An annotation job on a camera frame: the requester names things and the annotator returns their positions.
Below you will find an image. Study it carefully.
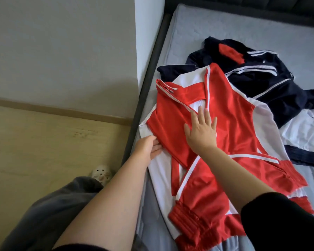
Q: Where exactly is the person's right hand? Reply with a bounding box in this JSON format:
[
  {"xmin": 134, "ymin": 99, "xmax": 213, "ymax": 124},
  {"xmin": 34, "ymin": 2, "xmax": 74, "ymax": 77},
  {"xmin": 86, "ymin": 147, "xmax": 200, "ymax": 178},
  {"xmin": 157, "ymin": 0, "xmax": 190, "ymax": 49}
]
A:
[{"xmin": 184, "ymin": 105, "xmax": 218, "ymax": 156}]

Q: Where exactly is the person's left hand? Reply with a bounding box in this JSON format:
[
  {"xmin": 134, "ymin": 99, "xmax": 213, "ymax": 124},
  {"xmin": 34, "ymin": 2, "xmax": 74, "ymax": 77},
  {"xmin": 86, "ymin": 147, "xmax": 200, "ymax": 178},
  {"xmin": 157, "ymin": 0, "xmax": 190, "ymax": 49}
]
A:
[{"xmin": 132, "ymin": 135, "xmax": 163, "ymax": 164}]

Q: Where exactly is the red and white jacket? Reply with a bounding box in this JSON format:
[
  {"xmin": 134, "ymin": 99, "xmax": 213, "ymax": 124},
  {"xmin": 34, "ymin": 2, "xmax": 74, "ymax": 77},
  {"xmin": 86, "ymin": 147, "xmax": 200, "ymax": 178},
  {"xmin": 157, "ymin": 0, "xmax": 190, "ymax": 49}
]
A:
[{"xmin": 139, "ymin": 62, "xmax": 314, "ymax": 251}]

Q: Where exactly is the red and navy sports jacket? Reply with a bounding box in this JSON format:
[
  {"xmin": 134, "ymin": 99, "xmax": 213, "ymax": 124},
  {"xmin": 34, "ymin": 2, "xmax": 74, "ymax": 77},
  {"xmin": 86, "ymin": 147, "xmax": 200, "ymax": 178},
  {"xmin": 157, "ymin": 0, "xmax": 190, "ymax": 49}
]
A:
[{"xmin": 157, "ymin": 36, "xmax": 314, "ymax": 129}]

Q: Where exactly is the white and navy garment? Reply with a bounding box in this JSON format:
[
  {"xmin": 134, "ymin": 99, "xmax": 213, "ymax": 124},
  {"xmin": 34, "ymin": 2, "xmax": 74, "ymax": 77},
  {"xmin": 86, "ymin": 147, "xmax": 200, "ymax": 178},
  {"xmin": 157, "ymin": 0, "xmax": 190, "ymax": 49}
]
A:
[{"xmin": 280, "ymin": 99, "xmax": 314, "ymax": 169}]

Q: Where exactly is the grey quilted bed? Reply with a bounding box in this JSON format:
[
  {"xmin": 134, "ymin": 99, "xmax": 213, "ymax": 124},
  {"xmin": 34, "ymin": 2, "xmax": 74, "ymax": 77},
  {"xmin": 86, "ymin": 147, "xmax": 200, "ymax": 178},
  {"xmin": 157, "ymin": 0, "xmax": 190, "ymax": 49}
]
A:
[{"xmin": 121, "ymin": 3, "xmax": 314, "ymax": 251}]

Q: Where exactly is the person's left forearm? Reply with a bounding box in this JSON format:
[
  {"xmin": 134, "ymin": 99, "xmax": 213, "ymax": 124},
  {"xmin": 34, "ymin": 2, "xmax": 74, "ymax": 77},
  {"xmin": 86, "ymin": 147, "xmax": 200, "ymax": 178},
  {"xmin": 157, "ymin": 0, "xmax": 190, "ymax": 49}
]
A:
[{"xmin": 52, "ymin": 154, "xmax": 150, "ymax": 251}]

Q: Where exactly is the person's white clog shoe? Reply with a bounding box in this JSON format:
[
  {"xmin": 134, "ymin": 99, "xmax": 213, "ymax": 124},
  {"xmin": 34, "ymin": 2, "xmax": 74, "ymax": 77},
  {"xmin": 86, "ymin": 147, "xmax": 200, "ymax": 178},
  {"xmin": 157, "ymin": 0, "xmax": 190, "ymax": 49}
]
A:
[{"xmin": 91, "ymin": 165, "xmax": 114, "ymax": 186}]

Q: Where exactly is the dark grey upholstered headboard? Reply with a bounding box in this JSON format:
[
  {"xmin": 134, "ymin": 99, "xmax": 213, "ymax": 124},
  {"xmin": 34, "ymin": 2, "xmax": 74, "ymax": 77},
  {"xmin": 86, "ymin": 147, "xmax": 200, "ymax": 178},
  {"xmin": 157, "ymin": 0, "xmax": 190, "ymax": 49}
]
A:
[{"xmin": 165, "ymin": 0, "xmax": 314, "ymax": 28}]

